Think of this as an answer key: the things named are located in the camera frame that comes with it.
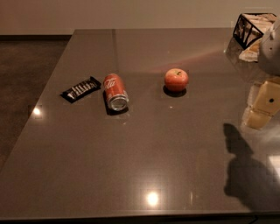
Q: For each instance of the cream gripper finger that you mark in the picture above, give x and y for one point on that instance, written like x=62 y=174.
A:
x=268 y=98
x=256 y=120

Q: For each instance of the red coke can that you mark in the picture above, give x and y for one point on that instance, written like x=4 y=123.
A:
x=116 y=96

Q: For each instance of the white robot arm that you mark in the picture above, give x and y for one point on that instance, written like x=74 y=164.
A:
x=268 y=60

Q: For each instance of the red apple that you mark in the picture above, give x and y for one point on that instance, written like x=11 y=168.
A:
x=176 y=79

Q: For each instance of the black chocolate bar wrapper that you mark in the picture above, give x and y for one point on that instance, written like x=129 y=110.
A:
x=78 y=91

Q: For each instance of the black wire basket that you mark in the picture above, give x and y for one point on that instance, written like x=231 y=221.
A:
x=251 y=26

